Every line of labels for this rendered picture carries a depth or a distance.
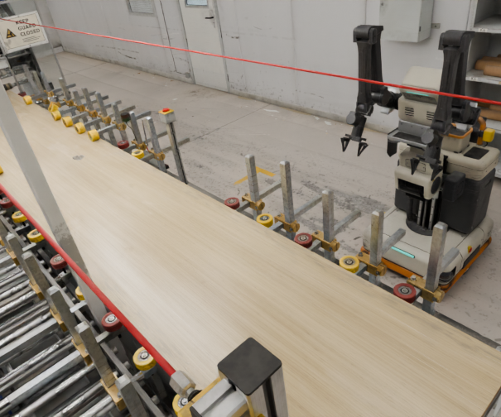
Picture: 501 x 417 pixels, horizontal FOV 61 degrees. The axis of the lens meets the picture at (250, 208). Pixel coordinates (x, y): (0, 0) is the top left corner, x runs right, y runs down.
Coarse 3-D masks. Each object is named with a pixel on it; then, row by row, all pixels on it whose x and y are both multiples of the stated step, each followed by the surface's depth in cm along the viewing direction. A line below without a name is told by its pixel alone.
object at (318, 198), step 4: (316, 196) 232; (320, 196) 231; (312, 200) 229; (316, 200) 229; (320, 200) 232; (304, 204) 226; (308, 204) 226; (312, 204) 228; (296, 208) 224; (300, 208) 224; (304, 208) 224; (308, 208) 226; (296, 212) 222; (300, 212) 222; (304, 212) 225; (296, 216) 222; (276, 224) 215; (280, 224) 215; (272, 228) 213; (276, 228) 213; (280, 228) 215
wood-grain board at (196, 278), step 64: (0, 128) 367; (64, 128) 347; (64, 192) 256; (128, 192) 246; (192, 192) 236; (128, 256) 196; (192, 256) 190; (256, 256) 184; (320, 256) 179; (192, 320) 159; (256, 320) 155; (320, 320) 151; (384, 320) 148; (320, 384) 131; (384, 384) 128; (448, 384) 126
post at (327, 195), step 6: (324, 192) 183; (330, 192) 182; (324, 198) 184; (330, 198) 183; (324, 204) 186; (330, 204) 185; (324, 210) 188; (330, 210) 187; (324, 216) 190; (330, 216) 188; (324, 222) 192; (330, 222) 190; (324, 228) 194; (330, 228) 192; (324, 234) 196; (330, 234) 194; (330, 240) 196; (330, 252) 200; (330, 258) 202
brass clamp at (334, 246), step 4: (320, 232) 202; (312, 236) 202; (316, 236) 201; (320, 236) 200; (312, 240) 203; (320, 240) 198; (324, 240) 197; (332, 240) 197; (324, 244) 198; (328, 244) 196; (332, 244) 195; (336, 244) 195; (324, 248) 200; (328, 248) 197; (332, 248) 195; (336, 248) 196
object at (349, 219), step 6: (354, 210) 215; (348, 216) 212; (354, 216) 212; (342, 222) 209; (348, 222) 209; (336, 228) 205; (342, 228) 208; (336, 234) 206; (318, 240) 200; (312, 246) 197; (318, 246) 198
